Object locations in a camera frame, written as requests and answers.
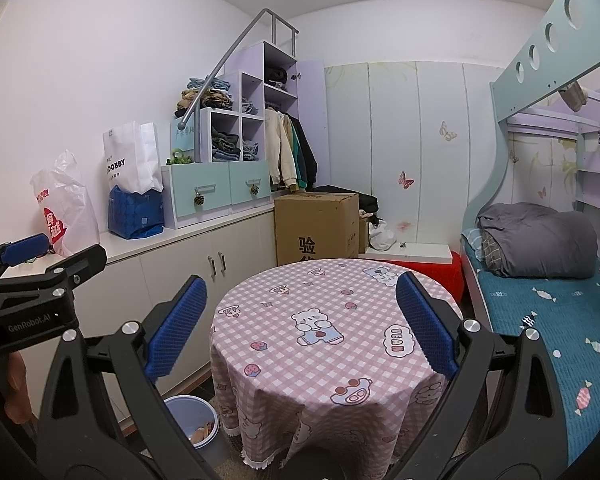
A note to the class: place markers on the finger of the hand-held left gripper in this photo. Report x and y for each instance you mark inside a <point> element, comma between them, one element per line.
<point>80,262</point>
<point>25,249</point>

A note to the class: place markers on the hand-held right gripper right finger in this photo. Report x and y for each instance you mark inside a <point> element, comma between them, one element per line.
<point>425,327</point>

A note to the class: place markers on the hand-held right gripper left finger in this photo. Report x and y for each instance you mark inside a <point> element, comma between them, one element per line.
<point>177,327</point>

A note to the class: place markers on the blue plastic bin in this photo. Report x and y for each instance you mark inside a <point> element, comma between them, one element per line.
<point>185,410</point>

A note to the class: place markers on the orange print bread wrapper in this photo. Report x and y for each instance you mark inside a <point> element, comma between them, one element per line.
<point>203,434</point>

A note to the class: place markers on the person's left hand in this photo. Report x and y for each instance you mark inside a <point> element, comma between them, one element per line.
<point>17,385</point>

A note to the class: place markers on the red storage bench white top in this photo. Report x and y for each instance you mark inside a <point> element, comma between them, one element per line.
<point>445,275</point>

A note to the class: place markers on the white red-print plastic bag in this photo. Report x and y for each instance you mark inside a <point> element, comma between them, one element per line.
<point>65,200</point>

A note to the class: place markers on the blue woven bag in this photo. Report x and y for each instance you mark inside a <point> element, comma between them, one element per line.
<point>135,212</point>

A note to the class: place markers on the white low board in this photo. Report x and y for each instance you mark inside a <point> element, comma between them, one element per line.
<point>410,251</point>

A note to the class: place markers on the pink checked tablecloth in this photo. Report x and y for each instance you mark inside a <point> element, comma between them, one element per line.
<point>330,300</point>

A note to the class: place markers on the crumpled white plastic bag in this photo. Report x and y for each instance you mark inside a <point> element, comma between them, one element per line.
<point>381,237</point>

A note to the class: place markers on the white low cabinet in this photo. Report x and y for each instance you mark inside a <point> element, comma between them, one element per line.
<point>240,245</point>

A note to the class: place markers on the white paper shopping bag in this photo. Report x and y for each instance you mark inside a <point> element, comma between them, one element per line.
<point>130,155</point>

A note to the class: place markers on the teal candy-print bed sheet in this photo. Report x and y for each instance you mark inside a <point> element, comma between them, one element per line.
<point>555,320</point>

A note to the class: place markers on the teal drawer unit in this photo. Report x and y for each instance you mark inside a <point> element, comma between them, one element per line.
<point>185,185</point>

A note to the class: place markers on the dark clothes pile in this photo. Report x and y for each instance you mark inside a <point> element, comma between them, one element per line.
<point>367,205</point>

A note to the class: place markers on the grey quilt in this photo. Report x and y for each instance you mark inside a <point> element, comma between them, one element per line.
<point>535,240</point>

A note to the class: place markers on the green plant decoration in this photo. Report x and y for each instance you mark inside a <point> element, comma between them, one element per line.
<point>180,158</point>

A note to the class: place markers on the large cardboard box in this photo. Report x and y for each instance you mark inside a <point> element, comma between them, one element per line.
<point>315,225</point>

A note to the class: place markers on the light blue paper sign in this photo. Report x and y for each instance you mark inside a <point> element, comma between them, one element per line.
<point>185,132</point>

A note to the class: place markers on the folded jeans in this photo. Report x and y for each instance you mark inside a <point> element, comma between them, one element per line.
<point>225,146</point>
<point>251,151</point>

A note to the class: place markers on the beige hanging jacket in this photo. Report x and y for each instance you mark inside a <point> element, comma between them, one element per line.
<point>280,150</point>

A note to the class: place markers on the stack of folded clothes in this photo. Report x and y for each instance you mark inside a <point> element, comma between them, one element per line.
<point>205,97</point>

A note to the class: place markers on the dark hanging jacket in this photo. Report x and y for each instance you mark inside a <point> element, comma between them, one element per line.
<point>310,155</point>

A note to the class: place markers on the green hanging jacket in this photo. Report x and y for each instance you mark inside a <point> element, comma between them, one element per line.
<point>300,160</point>

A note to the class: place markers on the stepped shelf unit with drawers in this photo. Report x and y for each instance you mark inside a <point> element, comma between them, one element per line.
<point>220,62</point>

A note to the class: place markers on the purple wardrobe door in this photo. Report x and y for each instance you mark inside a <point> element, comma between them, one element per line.
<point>312,110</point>

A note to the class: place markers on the white cubby shelf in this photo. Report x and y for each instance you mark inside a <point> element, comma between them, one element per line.
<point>252,85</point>

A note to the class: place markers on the folded black clothes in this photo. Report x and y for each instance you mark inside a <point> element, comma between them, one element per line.
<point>276,77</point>

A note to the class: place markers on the brown cloth bag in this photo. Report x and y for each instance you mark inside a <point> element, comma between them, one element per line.
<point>574,96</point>

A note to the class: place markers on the pink butterfly wall sticker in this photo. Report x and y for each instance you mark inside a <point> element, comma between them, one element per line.
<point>406,180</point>

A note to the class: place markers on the pale butterfly wall sticker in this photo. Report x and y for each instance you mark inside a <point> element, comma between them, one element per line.
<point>448,131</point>

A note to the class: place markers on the teal bunk bed frame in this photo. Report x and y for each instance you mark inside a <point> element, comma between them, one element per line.
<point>540,85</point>

